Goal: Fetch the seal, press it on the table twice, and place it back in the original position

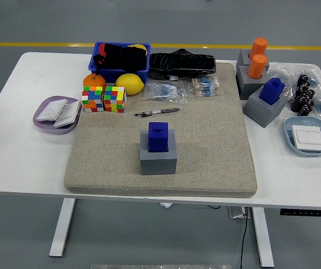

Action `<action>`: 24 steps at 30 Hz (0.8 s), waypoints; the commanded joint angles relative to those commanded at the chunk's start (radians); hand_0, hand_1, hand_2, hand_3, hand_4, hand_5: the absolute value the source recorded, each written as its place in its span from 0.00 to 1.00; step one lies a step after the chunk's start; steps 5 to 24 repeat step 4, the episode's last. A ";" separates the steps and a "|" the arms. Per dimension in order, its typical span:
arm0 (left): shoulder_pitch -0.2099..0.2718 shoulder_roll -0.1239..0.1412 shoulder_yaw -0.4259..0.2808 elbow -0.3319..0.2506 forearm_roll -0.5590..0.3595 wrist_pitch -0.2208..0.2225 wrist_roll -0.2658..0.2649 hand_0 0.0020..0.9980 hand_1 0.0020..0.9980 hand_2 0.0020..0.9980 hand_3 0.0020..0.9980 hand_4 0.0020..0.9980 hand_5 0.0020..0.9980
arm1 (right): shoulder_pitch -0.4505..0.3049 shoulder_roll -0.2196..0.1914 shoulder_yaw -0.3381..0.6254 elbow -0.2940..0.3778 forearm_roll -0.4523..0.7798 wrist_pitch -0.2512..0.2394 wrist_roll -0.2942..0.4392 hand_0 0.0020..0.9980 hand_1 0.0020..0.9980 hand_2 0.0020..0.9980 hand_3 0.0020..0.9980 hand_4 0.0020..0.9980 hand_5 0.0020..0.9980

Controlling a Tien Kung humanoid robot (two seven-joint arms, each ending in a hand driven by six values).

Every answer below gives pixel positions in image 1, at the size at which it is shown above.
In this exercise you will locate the blue square seal stamp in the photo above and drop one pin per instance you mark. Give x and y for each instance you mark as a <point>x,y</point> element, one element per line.
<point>158,138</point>
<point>272,91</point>

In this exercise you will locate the grey square-hole seal holder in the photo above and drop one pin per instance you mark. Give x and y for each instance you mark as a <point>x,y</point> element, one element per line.
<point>157,164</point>
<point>258,112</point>

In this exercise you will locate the grey round-hole seal holder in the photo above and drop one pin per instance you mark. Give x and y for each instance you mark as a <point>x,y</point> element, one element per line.
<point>247,87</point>
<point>242,59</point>

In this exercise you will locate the orange cylinder seal stamp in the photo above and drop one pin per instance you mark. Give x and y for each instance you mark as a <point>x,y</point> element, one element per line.
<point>258,46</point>
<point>256,67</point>

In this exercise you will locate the purple plate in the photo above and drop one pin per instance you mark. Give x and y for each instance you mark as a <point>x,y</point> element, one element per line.
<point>41,126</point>

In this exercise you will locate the orange fruit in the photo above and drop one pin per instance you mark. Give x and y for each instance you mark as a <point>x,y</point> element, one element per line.
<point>94,80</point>

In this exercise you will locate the multicolour puzzle cube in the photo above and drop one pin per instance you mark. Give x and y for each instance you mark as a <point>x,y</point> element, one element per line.
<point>115,99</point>
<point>93,99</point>

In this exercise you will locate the red fabric piece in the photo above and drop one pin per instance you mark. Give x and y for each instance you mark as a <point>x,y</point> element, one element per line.
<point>101,50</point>

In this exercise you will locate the blue plastic bin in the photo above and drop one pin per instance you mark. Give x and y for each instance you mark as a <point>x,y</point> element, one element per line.
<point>121,76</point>

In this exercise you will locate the black cloth bundle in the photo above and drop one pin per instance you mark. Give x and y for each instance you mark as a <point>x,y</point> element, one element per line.
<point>123,57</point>

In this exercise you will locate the yellow lemon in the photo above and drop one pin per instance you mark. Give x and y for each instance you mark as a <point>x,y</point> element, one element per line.
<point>129,84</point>

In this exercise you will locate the yellow curved item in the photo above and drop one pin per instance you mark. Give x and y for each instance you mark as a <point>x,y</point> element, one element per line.
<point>139,46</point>

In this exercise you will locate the white table leg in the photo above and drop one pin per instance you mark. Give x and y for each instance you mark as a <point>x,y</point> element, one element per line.
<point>262,238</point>
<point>62,227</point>

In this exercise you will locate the black slim pen tool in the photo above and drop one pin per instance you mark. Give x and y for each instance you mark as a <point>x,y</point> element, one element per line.
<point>157,111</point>

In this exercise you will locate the clear bag of resistors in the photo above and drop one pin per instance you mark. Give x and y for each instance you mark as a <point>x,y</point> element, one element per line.
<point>205,87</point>
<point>164,91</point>

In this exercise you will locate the grey-brown fabric mat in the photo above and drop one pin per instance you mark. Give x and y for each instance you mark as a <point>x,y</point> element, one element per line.
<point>205,145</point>

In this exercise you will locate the silver box under table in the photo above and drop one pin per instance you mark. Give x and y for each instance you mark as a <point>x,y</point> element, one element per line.
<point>237,212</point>

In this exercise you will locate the clear plastic bags pile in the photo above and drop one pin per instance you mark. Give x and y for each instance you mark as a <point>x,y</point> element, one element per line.
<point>286,73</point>

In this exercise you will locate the blue-grey plate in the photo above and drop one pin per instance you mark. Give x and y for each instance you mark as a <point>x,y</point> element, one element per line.
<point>289,134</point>

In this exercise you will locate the black cylindrical capacitor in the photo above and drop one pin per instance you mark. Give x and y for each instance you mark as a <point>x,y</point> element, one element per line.
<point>303,79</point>
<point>305,110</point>
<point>303,87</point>
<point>298,103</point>
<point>307,94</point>

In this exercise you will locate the black table control panel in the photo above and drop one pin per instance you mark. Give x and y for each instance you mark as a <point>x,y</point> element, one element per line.
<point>303,212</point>

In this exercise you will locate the small white table bracket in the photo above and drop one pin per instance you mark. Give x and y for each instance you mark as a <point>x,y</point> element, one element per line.
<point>166,205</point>

